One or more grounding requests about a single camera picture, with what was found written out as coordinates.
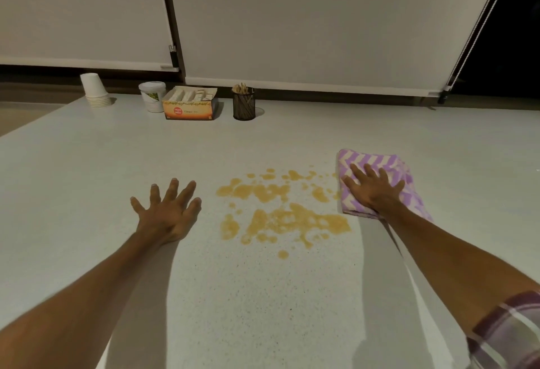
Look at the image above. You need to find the stack of white paper cups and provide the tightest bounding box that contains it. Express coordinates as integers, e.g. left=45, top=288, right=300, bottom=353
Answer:
left=80, top=72, right=113, bottom=108

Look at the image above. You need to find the dark window frame post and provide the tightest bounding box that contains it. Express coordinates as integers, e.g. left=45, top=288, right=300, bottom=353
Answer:
left=156, top=0, right=186, bottom=83

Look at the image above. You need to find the orange cardboard tea box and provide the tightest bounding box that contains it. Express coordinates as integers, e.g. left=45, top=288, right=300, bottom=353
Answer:
left=161, top=86, right=219, bottom=121

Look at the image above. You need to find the white plastic jar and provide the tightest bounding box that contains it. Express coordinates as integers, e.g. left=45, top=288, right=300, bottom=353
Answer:
left=138, top=81, right=167, bottom=114

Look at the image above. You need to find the narrow grey roller blind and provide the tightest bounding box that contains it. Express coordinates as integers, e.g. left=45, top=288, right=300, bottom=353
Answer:
left=0, top=0, right=180, bottom=73

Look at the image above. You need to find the person's left forearm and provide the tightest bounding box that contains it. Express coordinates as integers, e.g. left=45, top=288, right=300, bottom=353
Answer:
left=0, top=231, right=178, bottom=369

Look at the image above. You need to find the orange liquid spill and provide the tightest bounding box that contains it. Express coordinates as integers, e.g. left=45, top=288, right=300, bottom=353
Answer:
left=215, top=168, right=352, bottom=261

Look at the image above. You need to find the person's right forearm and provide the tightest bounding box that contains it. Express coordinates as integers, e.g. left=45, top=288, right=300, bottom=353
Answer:
left=377, top=204, right=540, bottom=336

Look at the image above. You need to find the plaid right shirt sleeve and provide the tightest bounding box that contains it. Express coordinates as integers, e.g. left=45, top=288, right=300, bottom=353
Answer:
left=466, top=290, right=540, bottom=369

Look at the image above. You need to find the row of white tea sachets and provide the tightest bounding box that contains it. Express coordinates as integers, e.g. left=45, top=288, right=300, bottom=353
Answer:
left=165, top=87, right=217, bottom=103

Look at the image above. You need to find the dark window pane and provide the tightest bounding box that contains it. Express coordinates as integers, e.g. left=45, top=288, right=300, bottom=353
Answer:
left=453, top=0, right=540, bottom=87

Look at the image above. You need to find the black mesh holder cup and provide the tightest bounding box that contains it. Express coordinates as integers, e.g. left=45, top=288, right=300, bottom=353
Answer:
left=232, top=87, right=257, bottom=121

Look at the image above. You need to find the dark window sill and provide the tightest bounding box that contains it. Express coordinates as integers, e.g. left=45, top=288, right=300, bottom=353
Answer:
left=0, top=65, right=540, bottom=110

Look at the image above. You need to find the wide grey roller blind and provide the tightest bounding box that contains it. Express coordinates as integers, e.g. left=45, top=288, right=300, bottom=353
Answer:
left=165, top=0, right=509, bottom=98

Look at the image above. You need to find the person's right hand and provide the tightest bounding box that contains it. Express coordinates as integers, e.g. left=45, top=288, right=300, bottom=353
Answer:
left=340, top=163, right=406, bottom=213

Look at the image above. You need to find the white bead chain cord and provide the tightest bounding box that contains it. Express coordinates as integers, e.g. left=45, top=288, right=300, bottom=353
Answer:
left=446, top=0, right=519, bottom=89

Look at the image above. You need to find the purple white chevron cloth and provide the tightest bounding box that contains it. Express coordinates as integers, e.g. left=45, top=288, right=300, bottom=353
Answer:
left=336, top=148, right=433, bottom=223

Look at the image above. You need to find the person's left hand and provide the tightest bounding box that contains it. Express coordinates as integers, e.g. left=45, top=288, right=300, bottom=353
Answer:
left=129, top=178, right=203, bottom=244

